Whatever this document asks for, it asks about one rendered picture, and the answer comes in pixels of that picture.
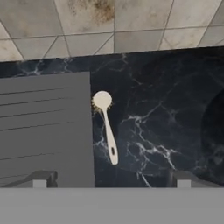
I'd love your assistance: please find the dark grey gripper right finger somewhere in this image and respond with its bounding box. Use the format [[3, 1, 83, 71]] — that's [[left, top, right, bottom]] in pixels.
[[168, 169, 223, 188]]

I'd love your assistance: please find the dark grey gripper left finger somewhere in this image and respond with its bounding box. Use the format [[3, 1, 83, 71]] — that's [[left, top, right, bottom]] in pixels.
[[0, 170, 59, 188]]

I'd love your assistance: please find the grey sink basin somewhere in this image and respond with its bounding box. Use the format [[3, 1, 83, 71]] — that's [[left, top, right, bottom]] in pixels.
[[0, 71, 96, 188]]

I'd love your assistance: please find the white dish brush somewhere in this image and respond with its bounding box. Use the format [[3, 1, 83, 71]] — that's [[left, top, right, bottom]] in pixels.
[[91, 90, 119, 166]]

